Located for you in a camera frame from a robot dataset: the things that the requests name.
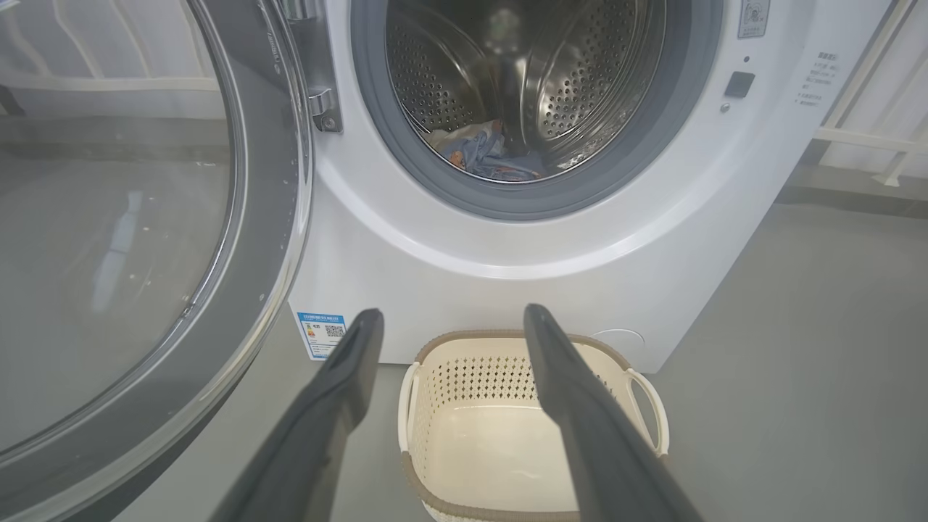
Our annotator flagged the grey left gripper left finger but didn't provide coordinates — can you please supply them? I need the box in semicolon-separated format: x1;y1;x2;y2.
209;308;384;522

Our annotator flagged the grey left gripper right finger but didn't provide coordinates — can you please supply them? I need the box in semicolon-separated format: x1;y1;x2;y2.
523;303;703;522

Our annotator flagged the black round glass washer door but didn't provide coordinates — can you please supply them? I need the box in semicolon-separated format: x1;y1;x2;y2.
0;0;316;522

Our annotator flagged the blue cartoon print garment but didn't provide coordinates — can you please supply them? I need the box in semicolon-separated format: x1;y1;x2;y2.
435;120;548;182

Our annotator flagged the blue garment with cream lining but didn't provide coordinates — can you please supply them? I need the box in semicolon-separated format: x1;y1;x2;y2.
424;125;468;157

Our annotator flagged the cream perforated laundry basket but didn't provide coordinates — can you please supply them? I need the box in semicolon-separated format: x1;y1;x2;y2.
397;330;670;522

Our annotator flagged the white front-load washing machine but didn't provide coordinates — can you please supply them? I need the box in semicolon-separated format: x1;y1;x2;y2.
289;0;896;374

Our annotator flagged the silver door hinge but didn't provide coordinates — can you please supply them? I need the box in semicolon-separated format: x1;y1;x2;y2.
279;0;344;135

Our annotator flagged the grey rubber door gasket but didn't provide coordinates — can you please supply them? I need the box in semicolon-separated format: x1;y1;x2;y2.
350;0;726;222

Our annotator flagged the blue energy label sticker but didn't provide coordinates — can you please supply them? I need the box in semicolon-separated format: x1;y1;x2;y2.
296;312;347;361

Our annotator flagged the round white filter cover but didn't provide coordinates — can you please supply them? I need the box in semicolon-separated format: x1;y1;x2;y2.
591;328;646;352

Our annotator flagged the perforated steel washer drum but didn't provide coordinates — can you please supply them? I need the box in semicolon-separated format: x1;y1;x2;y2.
384;0;666;183

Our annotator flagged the white metal railing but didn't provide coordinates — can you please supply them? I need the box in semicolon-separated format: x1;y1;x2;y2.
812;0;928;189

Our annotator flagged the printed text warning label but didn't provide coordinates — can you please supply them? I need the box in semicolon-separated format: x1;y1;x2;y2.
796;51;840;108

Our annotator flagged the small grey info sticker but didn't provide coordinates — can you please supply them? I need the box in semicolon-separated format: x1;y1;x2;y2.
737;0;771;39

